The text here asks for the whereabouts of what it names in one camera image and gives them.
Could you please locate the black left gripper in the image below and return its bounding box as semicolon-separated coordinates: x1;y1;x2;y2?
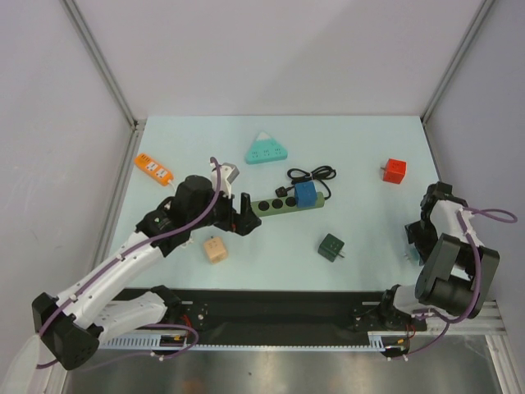
189;182;260;236

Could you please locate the light blue plug charger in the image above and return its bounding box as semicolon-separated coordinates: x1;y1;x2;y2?
404;245;424;266

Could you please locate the blue cube socket adapter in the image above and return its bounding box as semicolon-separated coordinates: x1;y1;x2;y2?
294;181;317;208

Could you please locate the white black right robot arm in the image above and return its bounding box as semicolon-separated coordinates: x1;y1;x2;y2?
378;181;500;329

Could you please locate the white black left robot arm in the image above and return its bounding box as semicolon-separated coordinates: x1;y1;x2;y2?
32;176;262;370

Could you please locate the green power strip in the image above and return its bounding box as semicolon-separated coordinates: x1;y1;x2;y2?
251;192;325;218

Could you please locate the beige cube socket adapter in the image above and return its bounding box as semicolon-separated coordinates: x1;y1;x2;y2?
203;236;228;263

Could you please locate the teal mountain-shaped power strip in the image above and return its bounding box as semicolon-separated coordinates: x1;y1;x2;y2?
244;131;288;165

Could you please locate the red cube socket adapter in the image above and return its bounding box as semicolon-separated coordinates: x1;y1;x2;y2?
381;158;407;185

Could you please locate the orange power strip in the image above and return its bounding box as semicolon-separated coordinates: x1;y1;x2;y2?
134;153;174;186

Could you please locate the dark green cube socket adapter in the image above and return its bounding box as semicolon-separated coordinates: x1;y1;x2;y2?
317;233;345;263

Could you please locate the black coiled power cord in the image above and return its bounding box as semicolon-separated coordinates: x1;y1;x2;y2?
274;165;338;201

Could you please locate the white cable duct rail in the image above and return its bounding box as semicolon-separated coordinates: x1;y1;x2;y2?
99;330;408;353

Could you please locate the left aluminium frame post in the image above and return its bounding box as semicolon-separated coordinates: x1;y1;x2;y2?
57;0;144;132

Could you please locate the aluminium frame post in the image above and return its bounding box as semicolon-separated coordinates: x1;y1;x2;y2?
420;0;497;128
57;0;144;132

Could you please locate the right aluminium frame post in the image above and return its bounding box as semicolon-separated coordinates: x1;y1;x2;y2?
420;0;497;128

